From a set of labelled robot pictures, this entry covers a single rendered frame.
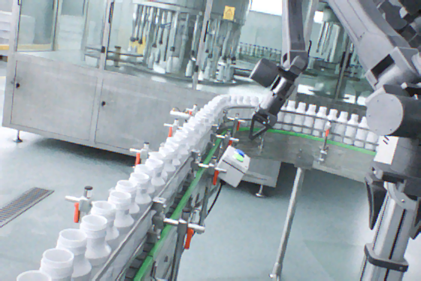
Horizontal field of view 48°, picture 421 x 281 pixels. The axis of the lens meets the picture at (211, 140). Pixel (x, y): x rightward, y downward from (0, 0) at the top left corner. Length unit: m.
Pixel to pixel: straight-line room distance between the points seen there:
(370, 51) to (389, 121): 0.15
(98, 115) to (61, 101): 0.40
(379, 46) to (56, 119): 4.35
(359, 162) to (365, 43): 1.97
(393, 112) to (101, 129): 4.23
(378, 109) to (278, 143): 2.05
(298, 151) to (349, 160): 0.28
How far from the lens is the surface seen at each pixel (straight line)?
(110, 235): 0.78
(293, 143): 2.74
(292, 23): 1.43
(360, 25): 0.80
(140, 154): 1.42
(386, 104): 0.68
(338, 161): 2.74
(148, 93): 4.57
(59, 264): 0.61
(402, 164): 0.74
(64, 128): 4.91
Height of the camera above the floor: 1.46
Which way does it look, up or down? 13 degrees down
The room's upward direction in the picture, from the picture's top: 11 degrees clockwise
